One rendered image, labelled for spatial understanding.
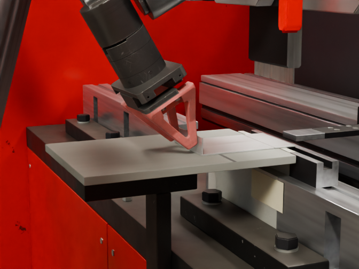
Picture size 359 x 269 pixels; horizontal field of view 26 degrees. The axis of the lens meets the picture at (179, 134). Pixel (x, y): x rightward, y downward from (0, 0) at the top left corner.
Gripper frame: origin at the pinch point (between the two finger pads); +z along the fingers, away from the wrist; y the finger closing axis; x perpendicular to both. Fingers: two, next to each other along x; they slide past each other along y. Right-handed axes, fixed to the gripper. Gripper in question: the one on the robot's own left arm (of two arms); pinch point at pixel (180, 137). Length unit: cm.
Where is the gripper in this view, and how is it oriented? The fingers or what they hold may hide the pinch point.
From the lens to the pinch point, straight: 95.6
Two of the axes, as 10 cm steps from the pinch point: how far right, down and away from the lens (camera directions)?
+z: 4.7, 8.1, 3.5
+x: -7.9, 5.6, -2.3
